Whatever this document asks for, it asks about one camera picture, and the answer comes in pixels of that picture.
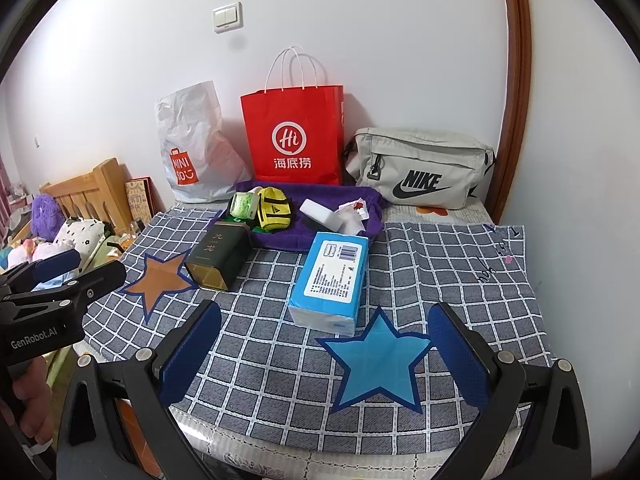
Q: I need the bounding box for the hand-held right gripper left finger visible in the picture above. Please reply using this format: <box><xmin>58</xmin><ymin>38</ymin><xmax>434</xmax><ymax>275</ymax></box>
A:
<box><xmin>55</xmin><ymin>300</ymin><xmax>223</xmax><ymax>480</ymax></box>

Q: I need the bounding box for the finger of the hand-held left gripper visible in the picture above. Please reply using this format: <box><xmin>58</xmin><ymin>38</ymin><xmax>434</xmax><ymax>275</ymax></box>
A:
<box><xmin>0</xmin><ymin>249</ymin><xmax>82</xmax><ymax>293</ymax></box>
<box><xmin>0</xmin><ymin>261</ymin><xmax>127</xmax><ymax>307</ymax></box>

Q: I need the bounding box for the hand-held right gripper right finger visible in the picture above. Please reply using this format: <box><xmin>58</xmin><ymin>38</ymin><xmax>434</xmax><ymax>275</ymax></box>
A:
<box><xmin>427</xmin><ymin>302</ymin><xmax>593</xmax><ymax>480</ymax></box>

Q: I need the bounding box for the blue tissue pack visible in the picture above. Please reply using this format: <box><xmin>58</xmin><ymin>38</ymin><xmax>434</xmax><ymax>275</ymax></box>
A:
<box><xmin>287</xmin><ymin>231</ymin><xmax>371</xmax><ymax>337</ymax></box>

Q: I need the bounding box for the light green tissue packet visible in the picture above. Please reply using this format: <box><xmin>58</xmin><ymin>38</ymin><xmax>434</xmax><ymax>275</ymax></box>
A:
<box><xmin>229</xmin><ymin>191</ymin><xmax>261</xmax><ymax>222</ymax></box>

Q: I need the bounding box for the yellow pouch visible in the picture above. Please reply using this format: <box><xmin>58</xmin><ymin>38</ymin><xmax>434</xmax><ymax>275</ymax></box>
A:
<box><xmin>256</xmin><ymin>186</ymin><xmax>293</xmax><ymax>233</ymax></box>

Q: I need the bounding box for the translucent white plastic bag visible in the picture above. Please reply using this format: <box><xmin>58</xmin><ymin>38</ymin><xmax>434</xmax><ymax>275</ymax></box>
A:
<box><xmin>340</xmin><ymin>210</ymin><xmax>371</xmax><ymax>237</ymax></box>

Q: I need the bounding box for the white sponge block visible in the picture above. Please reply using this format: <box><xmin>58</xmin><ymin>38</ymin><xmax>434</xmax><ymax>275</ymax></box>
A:
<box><xmin>299</xmin><ymin>198</ymin><xmax>348</xmax><ymax>233</ymax></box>

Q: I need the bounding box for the person's left forearm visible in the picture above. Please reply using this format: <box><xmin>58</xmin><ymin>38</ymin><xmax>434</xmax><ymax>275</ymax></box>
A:
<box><xmin>0</xmin><ymin>400</ymin><xmax>56</xmax><ymax>480</ymax></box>

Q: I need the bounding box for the person's left hand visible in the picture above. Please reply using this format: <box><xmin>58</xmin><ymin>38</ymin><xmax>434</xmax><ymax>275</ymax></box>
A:
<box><xmin>10</xmin><ymin>357</ymin><xmax>55</xmax><ymax>450</ymax></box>

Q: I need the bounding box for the white spotted pillow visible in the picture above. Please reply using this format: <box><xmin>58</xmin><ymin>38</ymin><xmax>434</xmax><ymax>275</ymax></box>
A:
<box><xmin>52</xmin><ymin>219</ymin><xmax>108</xmax><ymax>261</ymax></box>

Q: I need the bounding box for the purple plush toy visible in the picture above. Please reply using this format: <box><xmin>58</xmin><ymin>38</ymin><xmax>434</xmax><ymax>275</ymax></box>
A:
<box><xmin>31</xmin><ymin>194</ymin><xmax>66</xmax><ymax>238</ymax></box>

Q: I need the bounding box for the brown star patch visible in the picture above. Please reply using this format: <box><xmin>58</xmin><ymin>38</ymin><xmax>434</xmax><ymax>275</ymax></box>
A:
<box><xmin>122</xmin><ymin>251</ymin><xmax>201</xmax><ymax>320</ymax></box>

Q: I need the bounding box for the grey checked cloth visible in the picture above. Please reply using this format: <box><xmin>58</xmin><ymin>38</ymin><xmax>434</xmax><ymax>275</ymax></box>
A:
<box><xmin>82</xmin><ymin>208</ymin><xmax>556</xmax><ymax>456</ymax></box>

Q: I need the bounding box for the blue star patch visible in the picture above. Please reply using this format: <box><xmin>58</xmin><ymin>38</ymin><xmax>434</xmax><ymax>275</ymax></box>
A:
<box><xmin>317</xmin><ymin>306</ymin><xmax>433</xmax><ymax>413</ymax></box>

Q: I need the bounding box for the wooden headboard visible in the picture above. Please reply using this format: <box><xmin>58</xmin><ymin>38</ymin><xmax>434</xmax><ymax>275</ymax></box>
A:
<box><xmin>41</xmin><ymin>157</ymin><xmax>126</xmax><ymax>233</ymax></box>

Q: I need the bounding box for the dark green tea box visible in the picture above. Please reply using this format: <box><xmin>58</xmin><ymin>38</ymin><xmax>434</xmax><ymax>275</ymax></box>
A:
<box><xmin>184</xmin><ymin>223</ymin><xmax>252</xmax><ymax>292</ymax></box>

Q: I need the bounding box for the purple towel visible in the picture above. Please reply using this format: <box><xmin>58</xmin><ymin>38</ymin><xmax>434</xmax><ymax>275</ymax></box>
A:
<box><xmin>207</xmin><ymin>180</ymin><xmax>385</xmax><ymax>253</ymax></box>

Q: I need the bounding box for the white plastic shopping bag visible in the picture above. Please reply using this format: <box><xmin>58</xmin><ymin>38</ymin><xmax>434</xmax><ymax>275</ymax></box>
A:
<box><xmin>156</xmin><ymin>80</ymin><xmax>253</xmax><ymax>204</ymax></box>

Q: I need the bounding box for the grey waist bag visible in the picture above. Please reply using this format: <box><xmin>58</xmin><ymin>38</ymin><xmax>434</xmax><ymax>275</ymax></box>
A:
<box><xmin>344</xmin><ymin>127</ymin><xmax>498</xmax><ymax>210</ymax></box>

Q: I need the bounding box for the red paper bag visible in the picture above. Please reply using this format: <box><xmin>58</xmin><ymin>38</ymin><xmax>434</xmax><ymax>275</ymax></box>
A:
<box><xmin>240</xmin><ymin>46</ymin><xmax>346</xmax><ymax>187</ymax></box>

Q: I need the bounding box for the white light switch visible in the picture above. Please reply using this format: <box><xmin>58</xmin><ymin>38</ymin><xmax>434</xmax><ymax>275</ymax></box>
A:
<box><xmin>212</xmin><ymin>2</ymin><xmax>244</xmax><ymax>33</ymax></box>

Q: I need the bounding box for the brown wooden door frame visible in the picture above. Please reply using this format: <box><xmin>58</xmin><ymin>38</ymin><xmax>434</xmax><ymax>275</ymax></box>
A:
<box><xmin>492</xmin><ymin>0</ymin><xmax>532</xmax><ymax>226</ymax></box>

